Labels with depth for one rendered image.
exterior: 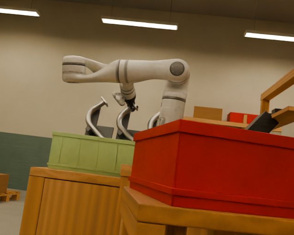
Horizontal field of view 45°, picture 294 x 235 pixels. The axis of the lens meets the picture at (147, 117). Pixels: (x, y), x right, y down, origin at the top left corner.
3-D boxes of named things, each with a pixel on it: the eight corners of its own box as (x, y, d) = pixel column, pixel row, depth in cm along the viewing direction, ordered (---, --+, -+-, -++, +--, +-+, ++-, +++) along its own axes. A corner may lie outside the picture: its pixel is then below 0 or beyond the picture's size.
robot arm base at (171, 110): (158, 142, 128) (165, 97, 130) (152, 143, 137) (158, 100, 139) (182, 147, 130) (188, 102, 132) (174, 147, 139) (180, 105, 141)
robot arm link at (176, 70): (117, 79, 134) (122, 85, 143) (189, 80, 130) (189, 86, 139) (119, 56, 135) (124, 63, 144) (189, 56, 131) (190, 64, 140)
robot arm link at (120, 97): (111, 95, 182) (109, 88, 177) (129, 84, 185) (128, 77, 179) (121, 107, 178) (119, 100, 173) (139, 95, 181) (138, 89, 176)
